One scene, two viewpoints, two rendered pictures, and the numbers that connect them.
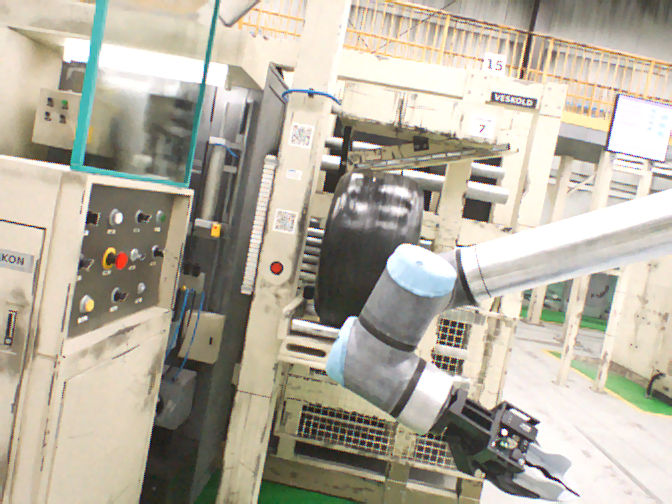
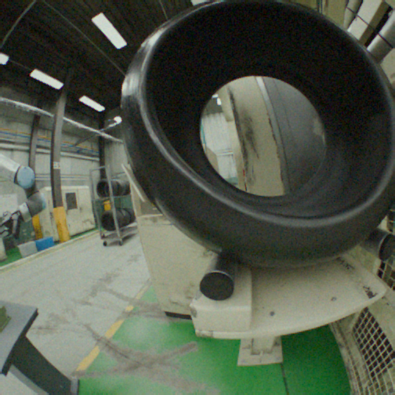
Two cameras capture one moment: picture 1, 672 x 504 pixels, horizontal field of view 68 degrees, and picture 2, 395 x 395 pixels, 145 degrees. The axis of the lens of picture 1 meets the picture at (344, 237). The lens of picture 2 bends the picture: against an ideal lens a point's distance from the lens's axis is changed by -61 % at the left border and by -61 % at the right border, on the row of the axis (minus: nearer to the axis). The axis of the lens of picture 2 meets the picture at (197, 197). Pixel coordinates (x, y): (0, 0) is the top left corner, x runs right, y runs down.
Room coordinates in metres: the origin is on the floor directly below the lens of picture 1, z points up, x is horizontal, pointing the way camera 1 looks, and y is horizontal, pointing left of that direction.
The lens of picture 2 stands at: (1.63, -0.39, 1.02)
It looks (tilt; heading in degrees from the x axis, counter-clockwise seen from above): 3 degrees down; 103
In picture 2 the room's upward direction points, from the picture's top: 9 degrees counter-clockwise
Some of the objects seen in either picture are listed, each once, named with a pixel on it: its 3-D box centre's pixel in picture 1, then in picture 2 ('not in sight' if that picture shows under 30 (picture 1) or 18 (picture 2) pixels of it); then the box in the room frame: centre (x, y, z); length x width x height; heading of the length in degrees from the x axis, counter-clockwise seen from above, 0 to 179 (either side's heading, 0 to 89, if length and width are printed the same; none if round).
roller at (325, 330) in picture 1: (341, 333); (230, 241); (1.61, -0.05, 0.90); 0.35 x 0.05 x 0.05; 86
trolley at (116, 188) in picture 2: not in sight; (117, 204); (-1.33, 2.92, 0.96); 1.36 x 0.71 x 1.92; 95
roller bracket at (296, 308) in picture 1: (294, 314); not in sight; (1.76, 0.12, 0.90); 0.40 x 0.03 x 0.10; 176
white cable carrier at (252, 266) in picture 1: (261, 225); not in sight; (1.72, 0.29, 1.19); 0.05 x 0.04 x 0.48; 176
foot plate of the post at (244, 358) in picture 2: not in sight; (260, 347); (1.74, 0.20, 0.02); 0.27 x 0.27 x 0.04; 86
